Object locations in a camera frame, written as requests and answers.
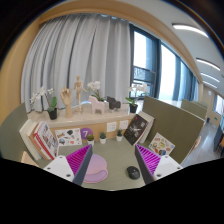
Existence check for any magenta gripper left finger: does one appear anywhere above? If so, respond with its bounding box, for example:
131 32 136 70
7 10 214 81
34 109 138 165
44 145 93 186

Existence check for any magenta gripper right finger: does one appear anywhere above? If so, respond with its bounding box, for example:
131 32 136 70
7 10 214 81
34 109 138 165
135 144 182 184

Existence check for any black computer mouse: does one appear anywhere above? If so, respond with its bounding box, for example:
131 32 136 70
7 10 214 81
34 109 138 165
127 166 140 179

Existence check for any colourful sticker card right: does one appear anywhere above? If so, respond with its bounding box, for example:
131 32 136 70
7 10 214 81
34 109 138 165
149 133 175 156

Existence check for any sticker sheet card left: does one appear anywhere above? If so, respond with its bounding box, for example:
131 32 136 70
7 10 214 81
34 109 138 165
55 128 82 146

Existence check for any small succulent white pot left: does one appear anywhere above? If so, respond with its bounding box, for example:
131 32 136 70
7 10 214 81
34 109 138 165
87 134 94 146

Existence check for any small succulent white pot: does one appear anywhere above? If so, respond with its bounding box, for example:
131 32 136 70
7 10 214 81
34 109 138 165
87 134 94 146
100 132 106 144
116 129 123 142

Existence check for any purple number seven sign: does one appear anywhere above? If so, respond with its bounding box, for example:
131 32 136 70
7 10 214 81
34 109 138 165
81 128 93 140

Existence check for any black book leaning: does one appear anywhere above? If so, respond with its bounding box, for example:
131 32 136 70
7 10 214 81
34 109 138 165
124 114 148 145

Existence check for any small succulent white pot middle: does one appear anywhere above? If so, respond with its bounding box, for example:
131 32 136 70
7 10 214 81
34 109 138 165
100 132 106 144

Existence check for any small succulent white pot right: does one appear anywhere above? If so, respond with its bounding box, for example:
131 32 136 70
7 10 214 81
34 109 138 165
116 129 123 142

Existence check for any red white book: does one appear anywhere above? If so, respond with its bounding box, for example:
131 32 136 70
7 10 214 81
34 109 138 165
34 121 59 160

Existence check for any green desk partition right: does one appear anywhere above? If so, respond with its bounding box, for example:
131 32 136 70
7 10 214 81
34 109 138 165
142 96 204 164

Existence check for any white book behind black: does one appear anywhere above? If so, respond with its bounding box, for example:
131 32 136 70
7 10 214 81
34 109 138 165
138 111 154 143

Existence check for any white books stack left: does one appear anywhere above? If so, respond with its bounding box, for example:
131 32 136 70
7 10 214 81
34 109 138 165
19 119 42 160

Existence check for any pink toy horse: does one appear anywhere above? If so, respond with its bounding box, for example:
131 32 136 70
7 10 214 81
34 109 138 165
88 96 105 114

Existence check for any black toy horse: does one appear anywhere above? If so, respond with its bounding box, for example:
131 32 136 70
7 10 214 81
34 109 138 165
107 97 121 110

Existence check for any wooden hand model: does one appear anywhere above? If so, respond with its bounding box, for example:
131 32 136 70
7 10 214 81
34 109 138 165
60 87 72 118

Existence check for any white orchid right black pot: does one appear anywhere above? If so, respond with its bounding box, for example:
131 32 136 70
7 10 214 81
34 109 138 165
126 83 147 113

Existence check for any white orchid black pot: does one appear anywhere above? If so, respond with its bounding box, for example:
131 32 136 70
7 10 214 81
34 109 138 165
30 87 57 120
126 83 147 113

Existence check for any white orchid left black pot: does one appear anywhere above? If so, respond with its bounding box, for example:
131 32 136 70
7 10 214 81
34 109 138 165
30 87 57 120

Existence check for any wooden artist mannequin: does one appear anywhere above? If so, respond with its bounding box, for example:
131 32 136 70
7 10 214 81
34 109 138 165
73 76 86 112

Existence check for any white orchid centre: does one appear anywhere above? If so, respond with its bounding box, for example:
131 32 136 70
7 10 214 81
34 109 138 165
87 81 104 102

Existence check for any grey window curtain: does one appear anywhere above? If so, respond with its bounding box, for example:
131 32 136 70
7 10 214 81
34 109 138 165
21 14 131 112

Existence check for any wall socket right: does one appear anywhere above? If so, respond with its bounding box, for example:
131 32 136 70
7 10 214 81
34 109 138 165
119 120 128 130

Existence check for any wall socket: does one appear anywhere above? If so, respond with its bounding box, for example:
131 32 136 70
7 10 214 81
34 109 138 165
107 122 117 132
119 120 128 130

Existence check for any wall socket left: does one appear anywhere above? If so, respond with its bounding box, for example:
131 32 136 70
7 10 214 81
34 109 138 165
107 122 117 132

